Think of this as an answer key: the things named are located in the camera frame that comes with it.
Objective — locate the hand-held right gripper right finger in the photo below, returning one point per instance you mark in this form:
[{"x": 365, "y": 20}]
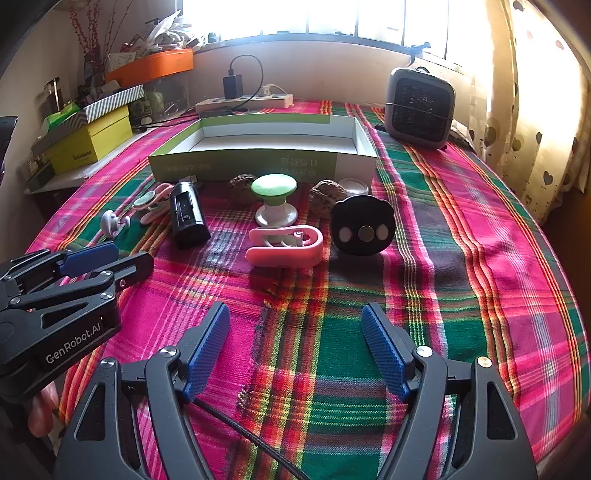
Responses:
[{"x": 383, "y": 350}]

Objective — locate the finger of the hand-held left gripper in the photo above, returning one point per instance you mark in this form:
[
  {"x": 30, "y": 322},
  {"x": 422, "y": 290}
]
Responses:
[
  {"x": 87, "y": 258},
  {"x": 136, "y": 270}
]

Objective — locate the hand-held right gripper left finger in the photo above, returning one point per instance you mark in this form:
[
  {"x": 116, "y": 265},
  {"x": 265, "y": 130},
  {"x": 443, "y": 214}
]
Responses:
[{"x": 207, "y": 350}]

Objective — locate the small white knob hook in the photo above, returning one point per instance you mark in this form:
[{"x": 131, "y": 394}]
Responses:
[{"x": 110, "y": 223}]

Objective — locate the small pink and green clip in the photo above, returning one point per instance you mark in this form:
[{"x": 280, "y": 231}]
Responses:
[{"x": 147, "y": 198}]

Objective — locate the black flashlight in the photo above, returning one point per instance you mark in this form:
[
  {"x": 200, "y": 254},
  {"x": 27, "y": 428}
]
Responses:
[{"x": 187, "y": 217}]

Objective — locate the pink oval case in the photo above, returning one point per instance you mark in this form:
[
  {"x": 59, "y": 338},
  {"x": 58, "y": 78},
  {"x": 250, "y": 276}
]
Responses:
[{"x": 286, "y": 256}]

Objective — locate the brown walnut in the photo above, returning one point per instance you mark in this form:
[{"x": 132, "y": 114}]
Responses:
[
  {"x": 323, "y": 196},
  {"x": 240, "y": 187}
]

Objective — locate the black round disc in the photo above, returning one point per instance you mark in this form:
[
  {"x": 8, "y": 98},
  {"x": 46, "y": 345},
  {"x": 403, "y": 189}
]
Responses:
[{"x": 362, "y": 212}]

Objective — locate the green-capped white knob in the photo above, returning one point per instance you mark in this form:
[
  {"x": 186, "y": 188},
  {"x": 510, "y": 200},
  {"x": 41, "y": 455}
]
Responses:
[{"x": 273, "y": 184}]

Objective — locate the green and white cardboard box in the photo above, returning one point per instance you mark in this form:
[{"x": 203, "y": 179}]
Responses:
[{"x": 258, "y": 161}]

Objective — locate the person's left hand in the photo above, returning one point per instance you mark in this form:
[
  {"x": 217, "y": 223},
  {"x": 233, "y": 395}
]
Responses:
[{"x": 41, "y": 415}]

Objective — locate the pink and green plaid tablecloth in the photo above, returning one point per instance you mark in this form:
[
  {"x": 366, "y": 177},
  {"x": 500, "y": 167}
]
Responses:
[{"x": 323, "y": 323}]

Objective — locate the dark green box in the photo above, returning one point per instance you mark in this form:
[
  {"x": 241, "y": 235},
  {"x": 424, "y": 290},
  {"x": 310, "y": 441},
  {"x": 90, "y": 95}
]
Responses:
[{"x": 41, "y": 177}]

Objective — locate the yellow box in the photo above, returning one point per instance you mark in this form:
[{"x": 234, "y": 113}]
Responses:
[{"x": 83, "y": 147}]

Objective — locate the dark panel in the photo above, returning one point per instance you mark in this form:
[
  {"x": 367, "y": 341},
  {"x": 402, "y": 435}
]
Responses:
[{"x": 7, "y": 138}]

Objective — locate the green tissue pack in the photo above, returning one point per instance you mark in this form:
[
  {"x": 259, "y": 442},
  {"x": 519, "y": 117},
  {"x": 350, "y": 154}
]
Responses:
[{"x": 60, "y": 115}]

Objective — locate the grey striped box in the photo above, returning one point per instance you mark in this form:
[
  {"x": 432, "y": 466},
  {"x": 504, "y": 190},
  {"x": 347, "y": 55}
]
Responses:
[{"x": 115, "y": 99}]

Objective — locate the glass jar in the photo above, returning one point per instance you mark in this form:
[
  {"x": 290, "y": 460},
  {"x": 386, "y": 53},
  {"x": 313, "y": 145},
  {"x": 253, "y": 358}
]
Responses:
[{"x": 53, "y": 92}]

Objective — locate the black phone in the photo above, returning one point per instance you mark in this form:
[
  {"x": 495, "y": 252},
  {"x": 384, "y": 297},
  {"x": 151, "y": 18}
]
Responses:
[{"x": 214, "y": 112}]

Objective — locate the clear plastic bin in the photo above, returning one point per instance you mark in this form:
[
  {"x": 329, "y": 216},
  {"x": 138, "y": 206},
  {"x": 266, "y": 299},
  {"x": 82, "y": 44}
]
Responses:
[{"x": 171, "y": 97}]

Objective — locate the orange box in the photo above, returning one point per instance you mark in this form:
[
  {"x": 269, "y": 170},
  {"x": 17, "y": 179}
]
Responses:
[{"x": 157, "y": 64}]

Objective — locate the black charger adapter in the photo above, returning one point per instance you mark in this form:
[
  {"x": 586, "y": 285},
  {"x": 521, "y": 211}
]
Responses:
[{"x": 233, "y": 85}]

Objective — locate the beige power strip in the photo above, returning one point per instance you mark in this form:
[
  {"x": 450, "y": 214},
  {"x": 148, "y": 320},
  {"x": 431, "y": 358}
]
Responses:
[{"x": 258, "y": 99}]

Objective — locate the white plug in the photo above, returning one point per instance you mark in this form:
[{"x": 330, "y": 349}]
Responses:
[{"x": 268, "y": 91}]

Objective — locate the red blossom branches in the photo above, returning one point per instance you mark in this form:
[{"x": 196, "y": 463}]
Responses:
[{"x": 92, "y": 32}]

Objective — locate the pile of white plastic bags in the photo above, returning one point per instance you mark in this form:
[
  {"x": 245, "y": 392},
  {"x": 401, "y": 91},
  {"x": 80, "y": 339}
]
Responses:
[{"x": 166, "y": 32}]

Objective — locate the grey space heater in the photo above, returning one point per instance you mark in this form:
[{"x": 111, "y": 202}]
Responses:
[{"x": 418, "y": 106}]

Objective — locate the window with metal bars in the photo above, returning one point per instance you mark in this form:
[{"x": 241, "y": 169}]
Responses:
[{"x": 277, "y": 16}]

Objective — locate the cream heart-print curtain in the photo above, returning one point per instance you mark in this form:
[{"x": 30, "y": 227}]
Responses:
[{"x": 531, "y": 92}]

